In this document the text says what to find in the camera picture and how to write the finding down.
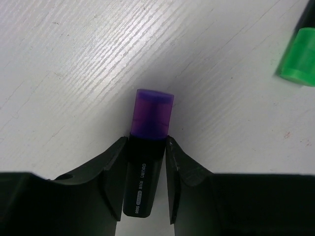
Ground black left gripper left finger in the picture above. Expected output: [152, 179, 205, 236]
[0, 137, 127, 236]

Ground green cap black highlighter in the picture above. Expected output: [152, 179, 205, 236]
[275, 0, 315, 87]

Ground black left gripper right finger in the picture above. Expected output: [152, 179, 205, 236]
[166, 137, 315, 236]

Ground purple cap black highlighter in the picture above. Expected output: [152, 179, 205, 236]
[123, 89, 174, 218]

